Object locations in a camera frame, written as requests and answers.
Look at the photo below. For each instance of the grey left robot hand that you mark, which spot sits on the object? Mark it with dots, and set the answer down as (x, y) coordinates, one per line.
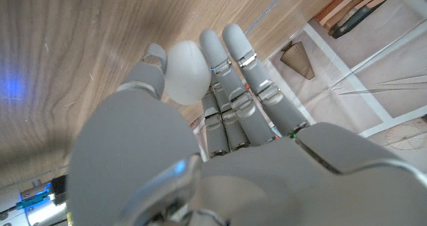
(253, 172)

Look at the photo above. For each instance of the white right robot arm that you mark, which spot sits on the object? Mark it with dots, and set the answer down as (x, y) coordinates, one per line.
(33, 206)

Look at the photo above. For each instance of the printed bookshelf backdrop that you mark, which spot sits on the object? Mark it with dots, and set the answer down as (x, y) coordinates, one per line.
(367, 69)

